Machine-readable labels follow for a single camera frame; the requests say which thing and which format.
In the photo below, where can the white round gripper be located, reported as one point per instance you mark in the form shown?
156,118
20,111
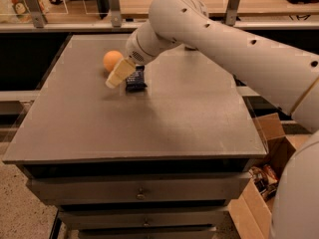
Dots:
134,52

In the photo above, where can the orange fruit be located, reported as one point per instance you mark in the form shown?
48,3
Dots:
110,59

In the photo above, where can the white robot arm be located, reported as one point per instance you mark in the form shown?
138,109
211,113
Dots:
285,76

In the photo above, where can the dark blue snack bar wrapper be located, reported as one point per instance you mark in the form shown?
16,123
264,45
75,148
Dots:
136,81

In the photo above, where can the grey drawer cabinet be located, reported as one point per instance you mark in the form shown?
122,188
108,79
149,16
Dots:
186,141

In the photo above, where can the orange white snack bag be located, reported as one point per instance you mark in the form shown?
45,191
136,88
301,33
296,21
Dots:
14,11

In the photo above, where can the round metal drawer knob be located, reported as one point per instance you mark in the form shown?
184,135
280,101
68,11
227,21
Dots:
141,195

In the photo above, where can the red snack packet in box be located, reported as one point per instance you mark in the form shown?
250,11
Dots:
265,180

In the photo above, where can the brown cardboard box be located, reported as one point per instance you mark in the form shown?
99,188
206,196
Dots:
250,213

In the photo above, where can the middle metal railing post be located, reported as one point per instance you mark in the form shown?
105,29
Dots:
116,16

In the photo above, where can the metal railing post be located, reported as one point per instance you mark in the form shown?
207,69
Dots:
37,15
231,12
116,16

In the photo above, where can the left metal railing post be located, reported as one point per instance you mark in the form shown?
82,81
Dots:
37,15

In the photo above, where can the right metal railing post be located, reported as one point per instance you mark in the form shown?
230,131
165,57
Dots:
231,12

